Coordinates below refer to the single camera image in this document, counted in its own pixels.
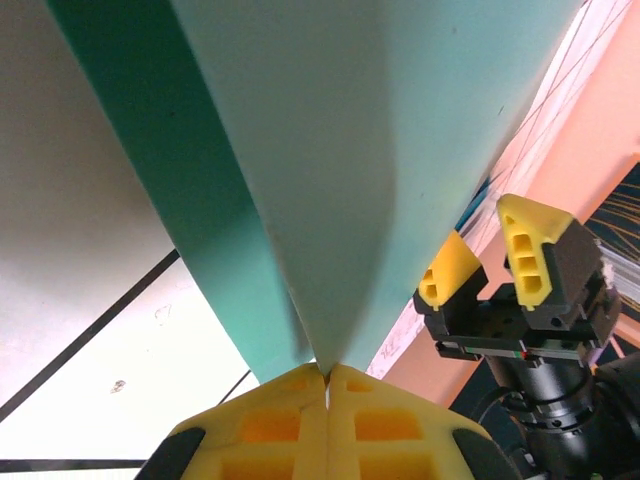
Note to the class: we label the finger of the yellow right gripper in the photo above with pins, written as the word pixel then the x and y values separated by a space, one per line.
pixel 447 272
pixel 530 250

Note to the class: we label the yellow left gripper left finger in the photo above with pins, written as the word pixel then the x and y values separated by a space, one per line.
pixel 280 430

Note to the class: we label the green paper folder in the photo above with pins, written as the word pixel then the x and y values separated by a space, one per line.
pixel 325 150

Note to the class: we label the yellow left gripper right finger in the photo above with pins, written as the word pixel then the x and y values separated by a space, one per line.
pixel 385 430

